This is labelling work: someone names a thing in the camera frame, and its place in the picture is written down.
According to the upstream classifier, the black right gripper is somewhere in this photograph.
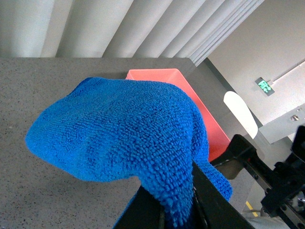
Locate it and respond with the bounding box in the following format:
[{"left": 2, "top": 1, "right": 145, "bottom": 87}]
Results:
[{"left": 211, "top": 125, "right": 305, "bottom": 229}]

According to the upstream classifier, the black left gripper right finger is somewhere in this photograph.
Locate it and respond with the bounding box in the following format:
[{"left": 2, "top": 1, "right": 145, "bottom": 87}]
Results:
[{"left": 192, "top": 162, "right": 253, "bottom": 229}]

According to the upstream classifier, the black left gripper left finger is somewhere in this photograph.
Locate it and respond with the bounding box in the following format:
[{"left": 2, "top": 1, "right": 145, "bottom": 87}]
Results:
[{"left": 115, "top": 187, "right": 166, "bottom": 229}]

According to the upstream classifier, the blue microfiber cloth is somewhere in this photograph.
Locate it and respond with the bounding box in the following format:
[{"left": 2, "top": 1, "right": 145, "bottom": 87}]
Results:
[{"left": 25, "top": 77, "right": 233, "bottom": 229}]

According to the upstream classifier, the pink plastic tray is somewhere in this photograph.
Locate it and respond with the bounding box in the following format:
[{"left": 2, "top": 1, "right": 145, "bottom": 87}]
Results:
[{"left": 126, "top": 69, "right": 230, "bottom": 162}]

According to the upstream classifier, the white chair back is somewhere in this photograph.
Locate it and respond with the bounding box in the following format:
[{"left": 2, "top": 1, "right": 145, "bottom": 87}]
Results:
[{"left": 223, "top": 91, "right": 258, "bottom": 139}]

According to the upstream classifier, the green exit sign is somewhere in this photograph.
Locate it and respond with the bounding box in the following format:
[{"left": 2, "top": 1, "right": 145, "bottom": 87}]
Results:
[{"left": 255, "top": 77, "right": 275, "bottom": 96}]

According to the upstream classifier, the white pleated curtain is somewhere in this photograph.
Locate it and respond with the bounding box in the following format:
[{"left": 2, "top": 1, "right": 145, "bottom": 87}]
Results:
[{"left": 0, "top": 0, "right": 261, "bottom": 65}]

